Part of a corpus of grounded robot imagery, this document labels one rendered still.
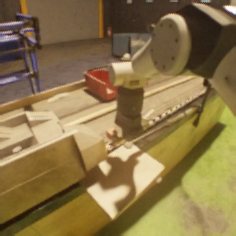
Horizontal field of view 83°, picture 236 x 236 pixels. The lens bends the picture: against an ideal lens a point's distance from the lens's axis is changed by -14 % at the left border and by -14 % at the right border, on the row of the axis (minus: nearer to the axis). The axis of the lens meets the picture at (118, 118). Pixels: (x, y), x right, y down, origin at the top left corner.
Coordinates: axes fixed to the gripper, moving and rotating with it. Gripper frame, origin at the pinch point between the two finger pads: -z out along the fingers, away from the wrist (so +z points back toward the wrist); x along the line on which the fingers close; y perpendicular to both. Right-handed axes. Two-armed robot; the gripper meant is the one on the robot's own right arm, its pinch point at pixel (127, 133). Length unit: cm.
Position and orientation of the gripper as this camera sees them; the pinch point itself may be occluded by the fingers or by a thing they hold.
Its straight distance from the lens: 57.8
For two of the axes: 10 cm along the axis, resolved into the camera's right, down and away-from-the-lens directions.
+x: -6.4, -4.5, 6.2
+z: 0.2, -8.2, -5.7
